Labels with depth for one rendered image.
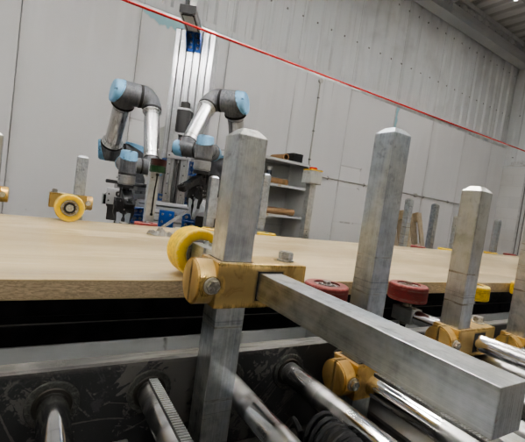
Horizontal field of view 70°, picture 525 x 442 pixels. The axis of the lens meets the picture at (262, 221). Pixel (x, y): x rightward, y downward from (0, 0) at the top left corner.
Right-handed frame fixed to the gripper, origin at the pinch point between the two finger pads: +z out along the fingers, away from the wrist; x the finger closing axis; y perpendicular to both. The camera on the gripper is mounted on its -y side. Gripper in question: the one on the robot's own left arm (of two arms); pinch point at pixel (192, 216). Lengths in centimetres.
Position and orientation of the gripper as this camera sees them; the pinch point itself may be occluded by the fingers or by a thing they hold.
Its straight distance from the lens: 165.3
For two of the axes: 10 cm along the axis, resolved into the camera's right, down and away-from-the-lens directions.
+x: -7.7, -1.4, 6.3
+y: 6.3, 0.4, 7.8
